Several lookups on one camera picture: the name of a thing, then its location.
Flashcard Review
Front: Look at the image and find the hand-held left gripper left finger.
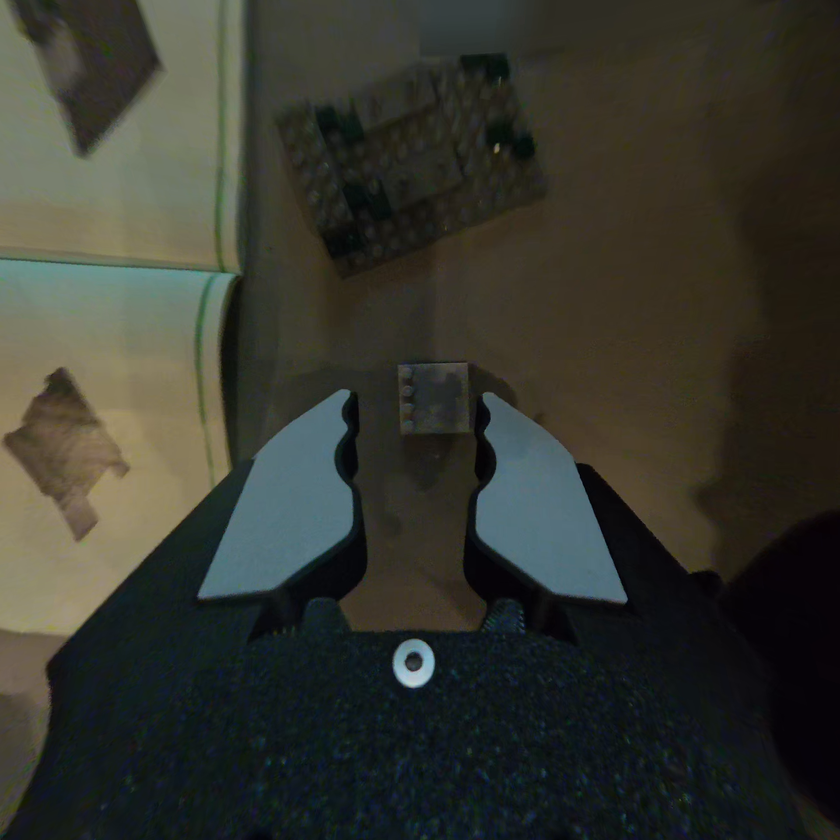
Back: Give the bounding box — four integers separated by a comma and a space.
197, 388, 366, 601

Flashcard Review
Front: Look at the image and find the grey studded building baseplate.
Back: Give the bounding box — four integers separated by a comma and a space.
276, 52, 549, 280

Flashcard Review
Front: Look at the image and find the light grey square plate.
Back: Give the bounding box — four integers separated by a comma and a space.
398, 362, 471, 435

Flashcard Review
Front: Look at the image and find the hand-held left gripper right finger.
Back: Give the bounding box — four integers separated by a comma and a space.
465, 392, 629, 605

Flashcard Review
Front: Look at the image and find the white instruction booklet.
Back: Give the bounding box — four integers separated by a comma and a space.
0, 0, 249, 641

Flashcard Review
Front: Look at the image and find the grey long building brick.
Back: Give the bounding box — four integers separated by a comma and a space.
279, 105, 358, 263

